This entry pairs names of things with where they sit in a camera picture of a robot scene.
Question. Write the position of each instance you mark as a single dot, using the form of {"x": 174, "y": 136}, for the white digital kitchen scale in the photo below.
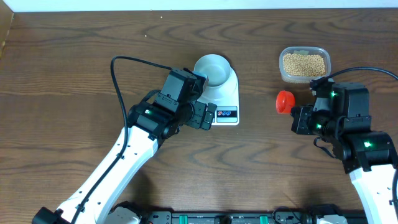
{"x": 226, "y": 99}

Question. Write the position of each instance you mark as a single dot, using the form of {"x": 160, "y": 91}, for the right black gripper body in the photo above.
{"x": 308, "y": 122}

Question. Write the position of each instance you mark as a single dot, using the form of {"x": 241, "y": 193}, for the grey round bowl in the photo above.
{"x": 215, "y": 67}

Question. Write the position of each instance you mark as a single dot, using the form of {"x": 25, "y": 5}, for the red plastic scoop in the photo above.
{"x": 285, "y": 101}

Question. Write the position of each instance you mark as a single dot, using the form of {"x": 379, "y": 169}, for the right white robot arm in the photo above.
{"x": 340, "y": 116}

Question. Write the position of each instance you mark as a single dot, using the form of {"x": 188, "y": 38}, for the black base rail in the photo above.
{"x": 163, "y": 217}

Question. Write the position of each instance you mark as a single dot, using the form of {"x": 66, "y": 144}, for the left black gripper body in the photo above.
{"x": 191, "y": 115}

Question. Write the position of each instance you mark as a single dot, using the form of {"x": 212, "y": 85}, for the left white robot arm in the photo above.
{"x": 147, "y": 125}

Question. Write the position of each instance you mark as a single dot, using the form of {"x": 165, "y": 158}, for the soybeans in container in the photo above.
{"x": 304, "y": 65}

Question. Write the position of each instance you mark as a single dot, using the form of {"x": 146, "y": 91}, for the clear plastic container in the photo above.
{"x": 304, "y": 51}

